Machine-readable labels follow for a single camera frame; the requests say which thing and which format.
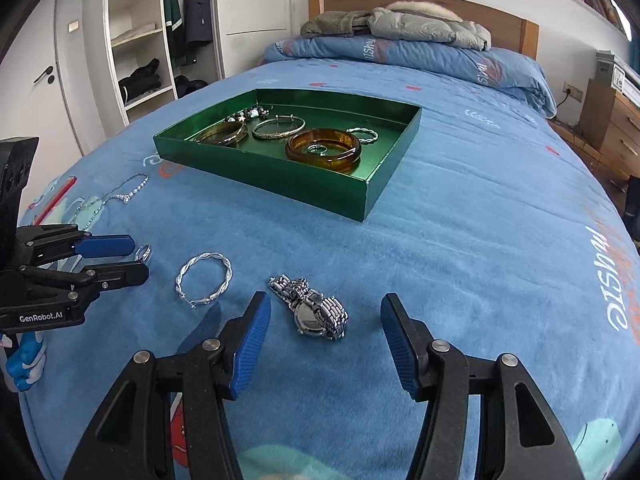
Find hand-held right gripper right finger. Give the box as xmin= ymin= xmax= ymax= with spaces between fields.
xmin=380 ymin=292 xmax=586 ymax=480

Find white door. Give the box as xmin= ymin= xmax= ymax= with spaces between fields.
xmin=0 ymin=0 xmax=86 ymax=158

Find dark bead bracelet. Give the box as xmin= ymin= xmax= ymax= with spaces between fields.
xmin=224 ymin=105 xmax=275 ymax=123

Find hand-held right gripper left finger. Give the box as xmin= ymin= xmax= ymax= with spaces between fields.
xmin=62 ymin=291 xmax=273 ymax=480

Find red smartphone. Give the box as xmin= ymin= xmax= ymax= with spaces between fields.
xmin=35 ymin=176 xmax=78 ymax=213

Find white open wardrobe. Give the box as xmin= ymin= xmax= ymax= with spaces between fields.
xmin=102 ymin=0 xmax=223 ymax=128

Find silver hoop bracelet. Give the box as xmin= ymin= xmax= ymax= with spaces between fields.
xmin=174 ymin=252 xmax=234 ymax=309

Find blue pillow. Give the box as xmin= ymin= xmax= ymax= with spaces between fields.
xmin=261 ymin=34 xmax=558 ymax=120

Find green tray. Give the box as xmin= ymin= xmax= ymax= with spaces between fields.
xmin=152 ymin=88 xmax=423 ymax=223

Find wide amber bangle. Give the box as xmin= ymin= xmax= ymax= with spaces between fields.
xmin=285 ymin=128 xmax=362 ymax=174

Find white wardrobe sliding doors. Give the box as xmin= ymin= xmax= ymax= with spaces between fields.
xmin=210 ymin=0 xmax=293 ymax=81

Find black folded clothes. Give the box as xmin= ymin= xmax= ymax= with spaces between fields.
xmin=118 ymin=58 xmax=162 ymax=107

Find wooden headboard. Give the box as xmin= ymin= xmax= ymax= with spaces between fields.
xmin=307 ymin=0 xmax=541 ymax=61

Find dark hanging jacket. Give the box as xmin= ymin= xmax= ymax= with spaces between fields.
xmin=181 ymin=0 xmax=215 ymax=53

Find grey puffer jacket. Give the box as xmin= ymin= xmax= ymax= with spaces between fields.
xmin=367 ymin=1 xmax=493 ymax=52

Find silver bangle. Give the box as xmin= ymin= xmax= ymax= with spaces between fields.
xmin=251 ymin=115 xmax=306 ymax=141

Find green and white garment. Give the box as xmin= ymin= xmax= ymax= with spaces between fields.
xmin=162 ymin=0 xmax=187 ymax=68

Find person's left hand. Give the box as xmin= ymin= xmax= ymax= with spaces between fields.
xmin=6 ymin=334 xmax=47 ymax=392

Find silver wristwatch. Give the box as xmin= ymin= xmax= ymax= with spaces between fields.
xmin=268 ymin=274 xmax=349 ymax=343

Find dark brown bangle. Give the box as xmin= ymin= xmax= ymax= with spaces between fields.
xmin=194 ymin=121 xmax=249 ymax=147

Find black floor bag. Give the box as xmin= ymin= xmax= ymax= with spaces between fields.
xmin=174 ymin=75 xmax=208 ymax=100

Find white printer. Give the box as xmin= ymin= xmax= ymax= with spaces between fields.
xmin=595 ymin=49 xmax=640 ymax=103

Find silver beaded necklace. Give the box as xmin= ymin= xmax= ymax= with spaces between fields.
xmin=67 ymin=173 xmax=151 ymax=233

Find wooden drawer chest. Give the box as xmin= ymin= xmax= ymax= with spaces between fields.
xmin=579 ymin=78 xmax=640 ymax=181

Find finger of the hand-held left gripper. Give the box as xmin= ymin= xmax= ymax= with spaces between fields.
xmin=17 ymin=225 xmax=136 ymax=266
xmin=22 ymin=261 xmax=150 ymax=306

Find olive fleece jacket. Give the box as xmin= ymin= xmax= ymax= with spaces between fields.
xmin=300 ymin=9 xmax=373 ymax=38

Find low wooden table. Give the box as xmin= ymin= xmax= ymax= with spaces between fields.
xmin=547 ymin=119 xmax=631 ymax=191

